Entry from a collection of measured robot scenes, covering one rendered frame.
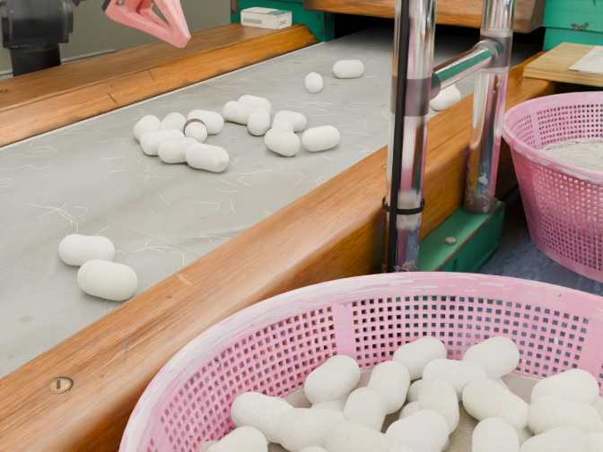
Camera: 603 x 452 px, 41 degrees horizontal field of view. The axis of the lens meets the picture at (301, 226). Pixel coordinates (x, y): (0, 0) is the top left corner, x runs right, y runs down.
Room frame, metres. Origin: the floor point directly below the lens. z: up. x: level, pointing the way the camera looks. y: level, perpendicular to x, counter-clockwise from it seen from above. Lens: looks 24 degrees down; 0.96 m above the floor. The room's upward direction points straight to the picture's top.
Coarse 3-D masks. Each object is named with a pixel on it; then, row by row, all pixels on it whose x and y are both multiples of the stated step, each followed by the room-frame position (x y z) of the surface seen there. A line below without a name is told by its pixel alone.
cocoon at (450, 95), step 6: (444, 90) 0.78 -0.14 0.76; (450, 90) 0.79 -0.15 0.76; (456, 90) 0.79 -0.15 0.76; (438, 96) 0.78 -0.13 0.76; (444, 96) 0.78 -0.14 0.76; (450, 96) 0.78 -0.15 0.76; (456, 96) 0.79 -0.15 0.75; (432, 102) 0.78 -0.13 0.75; (438, 102) 0.77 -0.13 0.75; (444, 102) 0.77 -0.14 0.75; (450, 102) 0.78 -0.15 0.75; (438, 108) 0.78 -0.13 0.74; (444, 108) 0.78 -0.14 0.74
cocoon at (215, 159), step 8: (192, 144) 0.61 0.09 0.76; (200, 144) 0.61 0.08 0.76; (192, 152) 0.60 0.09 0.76; (200, 152) 0.60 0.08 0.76; (208, 152) 0.59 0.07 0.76; (216, 152) 0.59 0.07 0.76; (224, 152) 0.60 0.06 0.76; (192, 160) 0.60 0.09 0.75; (200, 160) 0.60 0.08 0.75; (208, 160) 0.59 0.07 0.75; (216, 160) 0.59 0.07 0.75; (224, 160) 0.59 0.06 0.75; (200, 168) 0.60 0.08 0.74; (208, 168) 0.59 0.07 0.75; (216, 168) 0.59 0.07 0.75; (224, 168) 0.60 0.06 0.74
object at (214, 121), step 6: (192, 114) 0.70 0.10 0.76; (198, 114) 0.70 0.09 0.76; (204, 114) 0.70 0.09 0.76; (210, 114) 0.70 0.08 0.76; (216, 114) 0.70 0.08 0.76; (204, 120) 0.69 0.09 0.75; (210, 120) 0.69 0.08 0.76; (216, 120) 0.69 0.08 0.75; (222, 120) 0.70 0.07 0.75; (210, 126) 0.69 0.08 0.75; (216, 126) 0.69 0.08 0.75; (222, 126) 0.70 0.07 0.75; (210, 132) 0.69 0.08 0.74; (216, 132) 0.69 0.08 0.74
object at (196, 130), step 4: (192, 124) 0.67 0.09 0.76; (196, 124) 0.67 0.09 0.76; (200, 124) 0.67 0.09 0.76; (188, 128) 0.66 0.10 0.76; (192, 128) 0.66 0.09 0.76; (196, 128) 0.66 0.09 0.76; (200, 128) 0.66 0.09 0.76; (204, 128) 0.67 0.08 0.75; (188, 132) 0.66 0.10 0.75; (192, 132) 0.66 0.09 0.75; (196, 132) 0.66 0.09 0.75; (200, 132) 0.66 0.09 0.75; (204, 132) 0.66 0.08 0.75; (188, 136) 0.66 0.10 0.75; (192, 136) 0.66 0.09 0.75; (196, 136) 0.66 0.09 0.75; (200, 136) 0.66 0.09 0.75; (204, 136) 0.66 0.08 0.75; (200, 140) 0.66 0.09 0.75; (204, 140) 0.67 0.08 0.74
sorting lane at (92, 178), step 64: (256, 64) 0.98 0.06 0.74; (320, 64) 0.99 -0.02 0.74; (384, 64) 0.99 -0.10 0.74; (64, 128) 0.71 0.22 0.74; (128, 128) 0.71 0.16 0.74; (384, 128) 0.72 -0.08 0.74; (0, 192) 0.55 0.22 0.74; (64, 192) 0.55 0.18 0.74; (128, 192) 0.55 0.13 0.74; (192, 192) 0.56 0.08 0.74; (256, 192) 0.56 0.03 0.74; (0, 256) 0.44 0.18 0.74; (128, 256) 0.45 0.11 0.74; (192, 256) 0.45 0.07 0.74; (0, 320) 0.37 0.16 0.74; (64, 320) 0.37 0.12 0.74
